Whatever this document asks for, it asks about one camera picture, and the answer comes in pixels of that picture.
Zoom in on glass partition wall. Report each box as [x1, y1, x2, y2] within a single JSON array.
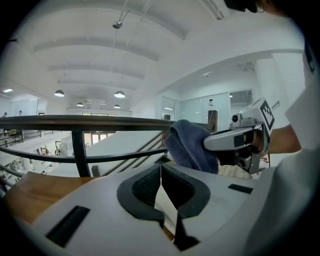
[[160, 91, 231, 126]]

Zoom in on person's right forearm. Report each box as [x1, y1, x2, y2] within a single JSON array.
[[267, 124, 303, 155]]

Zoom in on person's white shirt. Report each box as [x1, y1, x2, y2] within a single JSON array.
[[243, 41, 320, 256]]

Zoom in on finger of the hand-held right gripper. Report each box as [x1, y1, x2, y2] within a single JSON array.
[[203, 126, 255, 152]]

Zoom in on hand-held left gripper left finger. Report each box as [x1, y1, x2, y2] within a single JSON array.
[[18, 162, 181, 256]]

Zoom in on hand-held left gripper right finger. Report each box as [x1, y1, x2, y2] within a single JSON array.
[[161, 162, 267, 252]]

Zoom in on person's right hand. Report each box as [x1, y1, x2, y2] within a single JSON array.
[[243, 129, 265, 154]]

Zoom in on dark stair handrail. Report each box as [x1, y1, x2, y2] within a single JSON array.
[[101, 129, 171, 177]]

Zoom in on black-framed glasses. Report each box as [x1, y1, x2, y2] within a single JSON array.
[[254, 0, 266, 14]]

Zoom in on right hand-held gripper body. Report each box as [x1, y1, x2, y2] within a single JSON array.
[[216, 97, 276, 176]]

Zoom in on black head-worn camera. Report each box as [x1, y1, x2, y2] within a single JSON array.
[[223, 0, 248, 12]]

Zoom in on brown wooden cabinet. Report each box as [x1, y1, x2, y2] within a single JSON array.
[[207, 109, 219, 131]]

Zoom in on dark metal railing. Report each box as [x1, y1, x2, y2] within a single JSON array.
[[0, 114, 216, 179]]

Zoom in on blue cloth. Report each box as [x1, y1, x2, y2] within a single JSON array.
[[164, 119, 220, 175]]

